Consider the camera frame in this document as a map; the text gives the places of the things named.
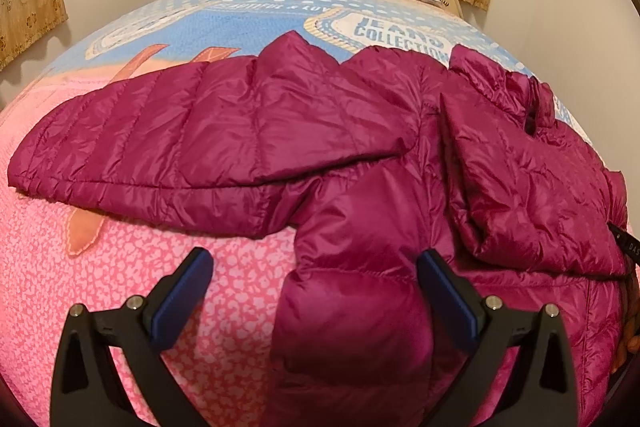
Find person's right hand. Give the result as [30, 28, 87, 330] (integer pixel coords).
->
[611, 271, 640, 374]

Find magenta quilted puffer jacket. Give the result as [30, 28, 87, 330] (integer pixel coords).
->
[8, 31, 632, 426]

